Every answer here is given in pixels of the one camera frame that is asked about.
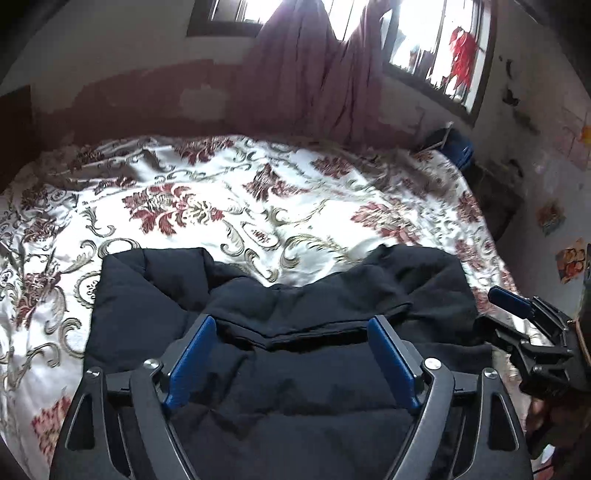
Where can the colourful wall sticker lower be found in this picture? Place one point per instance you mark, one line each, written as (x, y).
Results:
(571, 261)

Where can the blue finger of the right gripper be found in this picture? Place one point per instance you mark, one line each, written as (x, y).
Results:
(511, 302)

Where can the blue bag by bed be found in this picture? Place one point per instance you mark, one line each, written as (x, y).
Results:
(449, 141)

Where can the person's right hand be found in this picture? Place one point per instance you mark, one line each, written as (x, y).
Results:
(569, 433)

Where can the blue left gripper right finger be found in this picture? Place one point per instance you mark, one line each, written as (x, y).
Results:
(401, 370)

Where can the floral white red bedspread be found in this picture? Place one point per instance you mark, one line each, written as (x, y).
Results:
(283, 213)

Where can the brown wooden headboard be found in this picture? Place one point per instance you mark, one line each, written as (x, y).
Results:
(19, 140)

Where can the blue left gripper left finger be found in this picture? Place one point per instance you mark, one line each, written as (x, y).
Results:
(185, 359)

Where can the red clothing outside window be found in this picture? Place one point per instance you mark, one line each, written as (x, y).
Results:
(464, 49)

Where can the large black padded coat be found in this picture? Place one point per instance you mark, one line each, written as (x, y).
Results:
(291, 389)

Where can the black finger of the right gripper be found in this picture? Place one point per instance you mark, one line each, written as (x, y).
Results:
(516, 344)

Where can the dark framed window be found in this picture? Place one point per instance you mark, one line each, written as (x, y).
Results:
(442, 49)

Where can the colourful wall sticker upper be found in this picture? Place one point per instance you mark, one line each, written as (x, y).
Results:
(550, 217)

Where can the pink purple curtain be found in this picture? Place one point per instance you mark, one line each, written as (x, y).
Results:
(299, 79)

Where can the colourful wall sticker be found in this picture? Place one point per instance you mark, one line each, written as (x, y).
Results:
(550, 217)
(571, 261)

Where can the wooden bedside table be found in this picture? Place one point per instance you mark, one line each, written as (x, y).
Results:
(498, 202)

